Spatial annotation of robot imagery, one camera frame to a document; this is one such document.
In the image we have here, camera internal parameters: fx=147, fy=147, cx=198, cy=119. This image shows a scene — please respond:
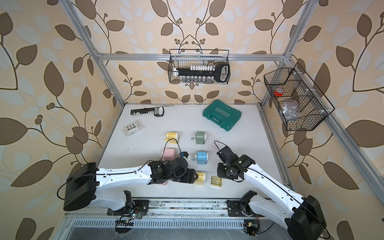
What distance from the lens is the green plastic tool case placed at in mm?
1068

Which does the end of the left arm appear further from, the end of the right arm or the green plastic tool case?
the green plastic tool case

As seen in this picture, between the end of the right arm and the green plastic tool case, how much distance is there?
0.39 metres

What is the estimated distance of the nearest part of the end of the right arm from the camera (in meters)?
0.56
